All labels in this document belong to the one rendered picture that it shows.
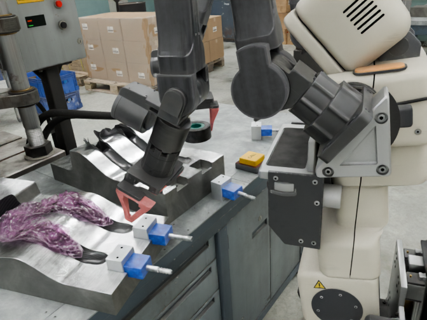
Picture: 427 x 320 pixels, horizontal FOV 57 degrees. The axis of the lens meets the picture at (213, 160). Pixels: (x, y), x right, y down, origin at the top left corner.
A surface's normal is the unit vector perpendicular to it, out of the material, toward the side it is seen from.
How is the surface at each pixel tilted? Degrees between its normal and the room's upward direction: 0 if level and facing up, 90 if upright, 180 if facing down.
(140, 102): 90
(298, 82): 90
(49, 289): 90
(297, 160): 0
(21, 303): 0
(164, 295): 90
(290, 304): 0
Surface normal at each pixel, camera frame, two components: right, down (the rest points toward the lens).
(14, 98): 0.29, 0.40
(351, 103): 0.24, -0.31
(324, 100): -0.02, 0.03
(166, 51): -0.39, 0.18
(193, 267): 0.81, 0.21
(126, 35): -0.58, 0.29
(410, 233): -0.07, -0.90
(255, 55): -0.33, 0.44
